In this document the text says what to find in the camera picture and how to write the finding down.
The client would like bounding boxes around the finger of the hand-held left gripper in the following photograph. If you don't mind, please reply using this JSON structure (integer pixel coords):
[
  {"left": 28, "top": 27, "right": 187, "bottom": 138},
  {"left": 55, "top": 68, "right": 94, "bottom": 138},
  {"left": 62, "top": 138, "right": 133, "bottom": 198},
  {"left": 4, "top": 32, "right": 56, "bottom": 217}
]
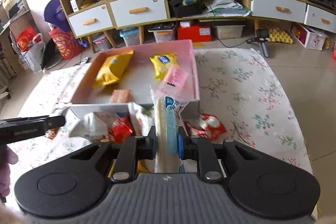
[{"left": 39, "top": 115, "right": 66, "bottom": 133}]

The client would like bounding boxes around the white shopping bag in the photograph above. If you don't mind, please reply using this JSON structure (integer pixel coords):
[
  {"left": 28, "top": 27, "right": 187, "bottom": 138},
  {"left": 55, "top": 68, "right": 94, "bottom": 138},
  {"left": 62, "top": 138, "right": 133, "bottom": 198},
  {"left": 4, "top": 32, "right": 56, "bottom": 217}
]
[{"left": 18, "top": 34, "right": 46, "bottom": 73}]

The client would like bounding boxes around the red yellow gift bag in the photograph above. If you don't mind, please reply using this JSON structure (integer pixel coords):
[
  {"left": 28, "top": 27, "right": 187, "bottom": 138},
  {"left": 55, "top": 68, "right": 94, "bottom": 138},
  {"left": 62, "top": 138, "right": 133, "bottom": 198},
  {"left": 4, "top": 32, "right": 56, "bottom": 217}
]
[{"left": 49, "top": 28, "right": 83, "bottom": 60}]

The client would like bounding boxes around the white orange snack packet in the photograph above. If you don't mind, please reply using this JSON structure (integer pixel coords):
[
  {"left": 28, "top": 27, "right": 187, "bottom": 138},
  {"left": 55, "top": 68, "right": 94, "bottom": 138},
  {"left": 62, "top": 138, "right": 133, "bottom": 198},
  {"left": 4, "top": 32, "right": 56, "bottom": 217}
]
[{"left": 46, "top": 106, "right": 69, "bottom": 140}]

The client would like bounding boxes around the clear bin with electronics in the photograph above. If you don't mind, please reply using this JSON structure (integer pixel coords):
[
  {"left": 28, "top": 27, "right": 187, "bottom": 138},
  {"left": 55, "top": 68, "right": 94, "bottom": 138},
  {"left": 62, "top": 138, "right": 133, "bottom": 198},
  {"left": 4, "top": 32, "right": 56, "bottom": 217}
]
[{"left": 148, "top": 23, "right": 177, "bottom": 43}]

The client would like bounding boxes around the large yellow snack packet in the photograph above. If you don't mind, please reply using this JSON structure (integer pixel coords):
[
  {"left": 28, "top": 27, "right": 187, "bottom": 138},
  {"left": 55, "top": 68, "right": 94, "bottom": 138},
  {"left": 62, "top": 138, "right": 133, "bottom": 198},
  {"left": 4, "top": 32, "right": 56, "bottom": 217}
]
[{"left": 92, "top": 50, "right": 134, "bottom": 88}]

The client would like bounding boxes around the floral tablecloth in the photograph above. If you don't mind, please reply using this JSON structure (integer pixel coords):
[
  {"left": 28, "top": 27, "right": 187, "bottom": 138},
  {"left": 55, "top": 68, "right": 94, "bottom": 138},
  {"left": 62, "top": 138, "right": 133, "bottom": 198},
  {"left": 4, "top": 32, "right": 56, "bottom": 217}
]
[{"left": 5, "top": 48, "right": 313, "bottom": 214}]

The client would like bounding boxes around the black flat panel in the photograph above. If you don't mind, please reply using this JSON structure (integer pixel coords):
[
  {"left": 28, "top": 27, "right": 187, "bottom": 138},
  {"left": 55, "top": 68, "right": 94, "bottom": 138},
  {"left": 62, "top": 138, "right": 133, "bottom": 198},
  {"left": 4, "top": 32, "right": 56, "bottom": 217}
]
[{"left": 42, "top": 38, "right": 63, "bottom": 71}]

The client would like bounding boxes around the white packet black print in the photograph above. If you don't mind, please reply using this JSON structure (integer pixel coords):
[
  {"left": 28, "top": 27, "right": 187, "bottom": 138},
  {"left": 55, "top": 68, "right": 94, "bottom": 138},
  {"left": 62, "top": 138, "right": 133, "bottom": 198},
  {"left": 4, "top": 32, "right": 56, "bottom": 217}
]
[{"left": 128, "top": 102, "right": 155, "bottom": 140}]

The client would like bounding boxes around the pink snack packet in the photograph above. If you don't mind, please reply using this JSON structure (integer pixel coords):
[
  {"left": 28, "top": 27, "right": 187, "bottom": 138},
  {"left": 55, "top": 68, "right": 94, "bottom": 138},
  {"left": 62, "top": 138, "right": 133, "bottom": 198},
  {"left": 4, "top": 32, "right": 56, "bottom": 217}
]
[{"left": 163, "top": 67, "right": 189, "bottom": 88}]

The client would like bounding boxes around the pink cardboard box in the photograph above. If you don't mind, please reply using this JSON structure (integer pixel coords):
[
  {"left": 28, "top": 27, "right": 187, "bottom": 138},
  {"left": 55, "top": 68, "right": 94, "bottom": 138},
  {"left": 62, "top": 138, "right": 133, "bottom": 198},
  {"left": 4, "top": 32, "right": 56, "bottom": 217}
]
[{"left": 69, "top": 40, "right": 200, "bottom": 120}]

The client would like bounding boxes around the loose stack of papers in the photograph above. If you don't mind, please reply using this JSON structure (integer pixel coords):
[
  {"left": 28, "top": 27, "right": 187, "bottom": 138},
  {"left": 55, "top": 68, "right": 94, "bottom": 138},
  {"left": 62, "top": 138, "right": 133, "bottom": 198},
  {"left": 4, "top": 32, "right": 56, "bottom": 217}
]
[{"left": 203, "top": 0, "right": 251, "bottom": 17}]

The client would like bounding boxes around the clear bin blue lid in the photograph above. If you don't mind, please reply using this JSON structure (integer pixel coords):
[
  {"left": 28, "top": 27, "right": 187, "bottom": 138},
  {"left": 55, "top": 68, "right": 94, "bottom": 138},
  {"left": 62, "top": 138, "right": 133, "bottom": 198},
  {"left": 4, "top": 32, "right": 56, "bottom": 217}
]
[{"left": 119, "top": 27, "right": 141, "bottom": 46}]

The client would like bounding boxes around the yellow egg tray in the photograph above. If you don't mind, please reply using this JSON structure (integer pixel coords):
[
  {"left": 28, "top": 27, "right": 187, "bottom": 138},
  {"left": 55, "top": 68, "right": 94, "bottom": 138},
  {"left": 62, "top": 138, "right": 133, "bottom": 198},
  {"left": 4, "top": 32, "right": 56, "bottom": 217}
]
[{"left": 268, "top": 28, "right": 294, "bottom": 44}]

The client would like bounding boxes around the wooden bookshelf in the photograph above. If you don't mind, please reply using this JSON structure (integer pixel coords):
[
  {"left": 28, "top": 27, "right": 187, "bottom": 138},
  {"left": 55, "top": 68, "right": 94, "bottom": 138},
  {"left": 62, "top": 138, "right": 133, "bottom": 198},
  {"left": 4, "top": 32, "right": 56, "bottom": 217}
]
[{"left": 0, "top": 0, "right": 34, "bottom": 93}]

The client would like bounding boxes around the clear plastic bin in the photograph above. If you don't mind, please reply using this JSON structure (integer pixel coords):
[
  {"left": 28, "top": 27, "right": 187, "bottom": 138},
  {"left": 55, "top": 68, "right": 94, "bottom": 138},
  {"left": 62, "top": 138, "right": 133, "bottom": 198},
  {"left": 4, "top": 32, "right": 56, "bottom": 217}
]
[
  {"left": 93, "top": 32, "right": 112, "bottom": 51},
  {"left": 213, "top": 25, "right": 246, "bottom": 40}
]

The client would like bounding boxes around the white red patterned box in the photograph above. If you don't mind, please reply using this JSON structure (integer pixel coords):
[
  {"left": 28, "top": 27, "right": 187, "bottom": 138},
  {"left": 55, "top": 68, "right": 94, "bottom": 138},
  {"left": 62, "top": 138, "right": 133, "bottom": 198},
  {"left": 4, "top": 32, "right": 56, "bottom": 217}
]
[{"left": 291, "top": 23, "right": 328, "bottom": 51}]

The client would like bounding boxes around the red shopping bag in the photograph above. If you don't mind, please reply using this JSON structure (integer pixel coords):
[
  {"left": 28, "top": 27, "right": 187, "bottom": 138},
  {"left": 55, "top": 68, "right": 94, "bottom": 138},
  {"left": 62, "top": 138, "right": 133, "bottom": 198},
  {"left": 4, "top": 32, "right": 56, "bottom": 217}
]
[{"left": 16, "top": 26, "right": 38, "bottom": 52}]

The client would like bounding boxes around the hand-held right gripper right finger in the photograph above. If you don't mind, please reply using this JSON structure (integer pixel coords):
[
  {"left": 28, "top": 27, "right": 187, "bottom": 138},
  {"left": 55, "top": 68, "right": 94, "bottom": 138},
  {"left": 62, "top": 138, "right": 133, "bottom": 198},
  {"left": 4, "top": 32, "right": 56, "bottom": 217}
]
[{"left": 176, "top": 126, "right": 265, "bottom": 183}]

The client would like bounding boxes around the person's left hand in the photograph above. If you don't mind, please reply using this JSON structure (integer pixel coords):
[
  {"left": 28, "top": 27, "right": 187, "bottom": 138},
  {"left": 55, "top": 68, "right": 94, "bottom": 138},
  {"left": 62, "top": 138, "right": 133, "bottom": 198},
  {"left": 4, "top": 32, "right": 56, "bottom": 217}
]
[{"left": 0, "top": 147, "right": 18, "bottom": 197}]

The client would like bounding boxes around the small orange snack packet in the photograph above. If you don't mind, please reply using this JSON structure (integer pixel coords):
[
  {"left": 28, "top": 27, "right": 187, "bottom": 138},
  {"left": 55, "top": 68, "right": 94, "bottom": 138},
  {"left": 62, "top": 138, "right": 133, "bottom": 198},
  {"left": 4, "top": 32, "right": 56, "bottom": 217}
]
[{"left": 109, "top": 89, "right": 131, "bottom": 104}]

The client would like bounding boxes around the black storage bag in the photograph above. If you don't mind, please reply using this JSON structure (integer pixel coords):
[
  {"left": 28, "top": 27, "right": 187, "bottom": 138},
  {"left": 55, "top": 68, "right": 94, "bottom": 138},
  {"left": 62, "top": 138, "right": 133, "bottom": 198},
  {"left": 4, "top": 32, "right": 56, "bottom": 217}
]
[{"left": 168, "top": 0, "right": 208, "bottom": 18}]

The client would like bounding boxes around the white drawer wooden handle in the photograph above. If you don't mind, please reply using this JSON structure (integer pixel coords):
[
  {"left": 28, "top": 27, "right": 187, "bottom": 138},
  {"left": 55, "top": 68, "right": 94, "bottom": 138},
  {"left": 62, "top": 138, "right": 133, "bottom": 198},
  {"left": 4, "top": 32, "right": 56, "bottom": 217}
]
[
  {"left": 304, "top": 5, "right": 336, "bottom": 33},
  {"left": 251, "top": 0, "right": 307, "bottom": 23},
  {"left": 68, "top": 4, "right": 114, "bottom": 38},
  {"left": 110, "top": 0, "right": 169, "bottom": 28}
]

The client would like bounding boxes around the red snack packet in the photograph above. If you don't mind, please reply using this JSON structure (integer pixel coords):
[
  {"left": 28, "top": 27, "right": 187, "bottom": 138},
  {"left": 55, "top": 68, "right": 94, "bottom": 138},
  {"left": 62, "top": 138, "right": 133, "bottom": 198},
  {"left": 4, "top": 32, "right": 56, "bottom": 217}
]
[
  {"left": 184, "top": 113, "right": 227, "bottom": 139},
  {"left": 106, "top": 116, "right": 134, "bottom": 143}
]

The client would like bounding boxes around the crumpled white snack packet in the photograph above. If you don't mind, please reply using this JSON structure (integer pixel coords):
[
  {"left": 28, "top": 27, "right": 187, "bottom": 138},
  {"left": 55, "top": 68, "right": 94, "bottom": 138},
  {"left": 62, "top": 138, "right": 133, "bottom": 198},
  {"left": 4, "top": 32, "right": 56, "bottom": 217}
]
[{"left": 70, "top": 111, "right": 111, "bottom": 142}]

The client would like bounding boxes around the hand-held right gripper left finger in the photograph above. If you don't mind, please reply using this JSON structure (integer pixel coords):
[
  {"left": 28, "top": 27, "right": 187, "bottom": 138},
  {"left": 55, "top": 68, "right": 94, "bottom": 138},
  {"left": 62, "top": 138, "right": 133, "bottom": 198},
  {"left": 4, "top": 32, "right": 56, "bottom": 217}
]
[{"left": 70, "top": 126, "right": 157, "bottom": 183}]

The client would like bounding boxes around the clear long packet blue label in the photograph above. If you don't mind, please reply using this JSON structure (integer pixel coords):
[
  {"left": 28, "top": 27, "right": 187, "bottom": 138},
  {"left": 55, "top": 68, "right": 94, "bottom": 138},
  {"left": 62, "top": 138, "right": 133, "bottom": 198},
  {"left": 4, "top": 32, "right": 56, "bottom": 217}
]
[{"left": 150, "top": 84, "right": 193, "bottom": 174}]

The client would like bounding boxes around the yellow packet blue round label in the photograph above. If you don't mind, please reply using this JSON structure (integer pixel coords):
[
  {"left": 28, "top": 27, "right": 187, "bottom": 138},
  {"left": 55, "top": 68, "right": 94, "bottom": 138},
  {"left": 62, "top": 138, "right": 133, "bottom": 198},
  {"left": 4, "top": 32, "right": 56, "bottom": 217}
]
[{"left": 150, "top": 53, "right": 180, "bottom": 80}]

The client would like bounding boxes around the wooden drawer cabinet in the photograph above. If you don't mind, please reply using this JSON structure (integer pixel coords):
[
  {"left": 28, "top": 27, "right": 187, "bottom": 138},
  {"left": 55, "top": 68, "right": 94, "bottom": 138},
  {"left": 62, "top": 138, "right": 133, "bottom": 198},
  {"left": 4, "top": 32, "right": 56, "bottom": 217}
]
[{"left": 109, "top": 0, "right": 171, "bottom": 45}]

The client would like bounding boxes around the purple round object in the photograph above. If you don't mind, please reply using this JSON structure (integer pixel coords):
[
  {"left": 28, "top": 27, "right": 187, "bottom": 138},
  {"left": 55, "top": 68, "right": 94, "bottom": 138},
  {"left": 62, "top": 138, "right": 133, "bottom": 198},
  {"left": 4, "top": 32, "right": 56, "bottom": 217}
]
[{"left": 44, "top": 0, "right": 71, "bottom": 33}]

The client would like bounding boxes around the black handheld device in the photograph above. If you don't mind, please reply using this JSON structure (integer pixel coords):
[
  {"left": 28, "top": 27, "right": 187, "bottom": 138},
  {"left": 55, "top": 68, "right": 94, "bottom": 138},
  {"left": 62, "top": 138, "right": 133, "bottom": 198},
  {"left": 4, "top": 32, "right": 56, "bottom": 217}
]
[{"left": 247, "top": 28, "right": 271, "bottom": 58}]

